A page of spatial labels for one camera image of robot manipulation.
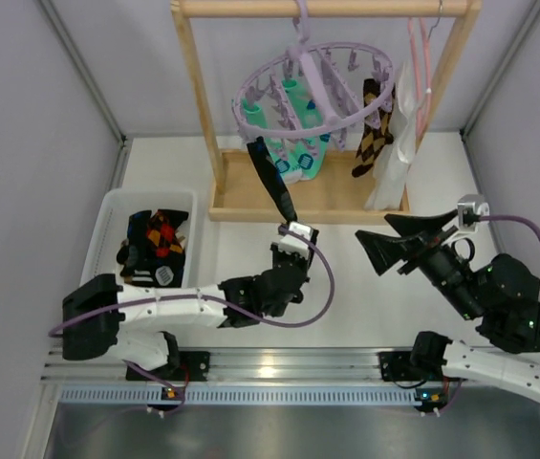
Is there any black sock with label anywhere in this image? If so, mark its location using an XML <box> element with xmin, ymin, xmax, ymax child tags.
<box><xmin>247</xmin><ymin>137</ymin><xmax>298</xmax><ymax>223</ymax></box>

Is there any red orange argyle sock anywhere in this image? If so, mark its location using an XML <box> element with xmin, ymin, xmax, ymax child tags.
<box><xmin>145</xmin><ymin>209</ymin><xmax>189</xmax><ymax>259</ymax></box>

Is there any green sock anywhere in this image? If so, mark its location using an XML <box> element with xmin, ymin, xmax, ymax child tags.
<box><xmin>282</xmin><ymin>78</ymin><xmax>328</xmax><ymax>181</ymax></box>
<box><xmin>242</xmin><ymin>98</ymin><xmax>303</xmax><ymax>185</ymax></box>

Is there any purple round clip hanger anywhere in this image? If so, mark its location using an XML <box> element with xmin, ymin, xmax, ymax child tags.
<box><xmin>231</xmin><ymin>1</ymin><xmax>395</xmax><ymax>145</ymax></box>

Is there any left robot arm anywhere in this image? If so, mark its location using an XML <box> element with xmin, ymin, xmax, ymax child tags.
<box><xmin>55</xmin><ymin>240</ymin><xmax>313</xmax><ymax>373</ymax></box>

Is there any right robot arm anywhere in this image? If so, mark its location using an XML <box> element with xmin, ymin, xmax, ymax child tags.
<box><xmin>355</xmin><ymin>210</ymin><xmax>540</xmax><ymax>404</ymax></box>

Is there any socks pile in basket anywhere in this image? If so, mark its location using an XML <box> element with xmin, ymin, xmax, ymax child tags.
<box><xmin>116</xmin><ymin>210</ymin><xmax>186</xmax><ymax>289</ymax></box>

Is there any pink clothes hanger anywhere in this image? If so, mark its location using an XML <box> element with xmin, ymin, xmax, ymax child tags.
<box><xmin>407</xmin><ymin>0</ymin><xmax>443</xmax><ymax>142</ymax></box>

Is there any white hanging garment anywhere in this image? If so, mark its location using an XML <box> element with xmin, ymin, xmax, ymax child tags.
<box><xmin>364</xmin><ymin>61</ymin><xmax>418</xmax><ymax>210</ymax></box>

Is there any brown argyle sock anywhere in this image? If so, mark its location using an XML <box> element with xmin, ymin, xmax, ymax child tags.
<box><xmin>351</xmin><ymin>88</ymin><xmax>395</xmax><ymax>178</ymax></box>

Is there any white plastic basket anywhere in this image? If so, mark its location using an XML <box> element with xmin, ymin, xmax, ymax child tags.
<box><xmin>79</xmin><ymin>187</ymin><xmax>199</xmax><ymax>287</ymax></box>

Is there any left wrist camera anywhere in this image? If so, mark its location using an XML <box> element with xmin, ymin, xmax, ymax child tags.
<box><xmin>277</xmin><ymin>222</ymin><xmax>318</xmax><ymax>257</ymax></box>

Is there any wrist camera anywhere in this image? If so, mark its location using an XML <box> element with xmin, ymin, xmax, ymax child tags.
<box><xmin>277</xmin><ymin>222</ymin><xmax>318</xmax><ymax>257</ymax></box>
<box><xmin>457</xmin><ymin>194</ymin><xmax>489</xmax><ymax>234</ymax></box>

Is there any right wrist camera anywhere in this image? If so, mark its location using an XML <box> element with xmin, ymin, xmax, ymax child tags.
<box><xmin>457</xmin><ymin>194</ymin><xmax>489</xmax><ymax>234</ymax></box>

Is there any wooden clothes rack frame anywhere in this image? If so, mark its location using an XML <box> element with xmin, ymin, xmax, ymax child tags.
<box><xmin>170</xmin><ymin>1</ymin><xmax>482</xmax><ymax>225</ymax></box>

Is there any aluminium mounting rail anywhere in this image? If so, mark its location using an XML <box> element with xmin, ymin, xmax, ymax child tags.
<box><xmin>39</xmin><ymin>346</ymin><xmax>540</xmax><ymax>407</ymax></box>

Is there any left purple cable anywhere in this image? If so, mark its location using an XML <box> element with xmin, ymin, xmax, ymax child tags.
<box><xmin>48</xmin><ymin>228</ymin><xmax>336</xmax><ymax>417</ymax></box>

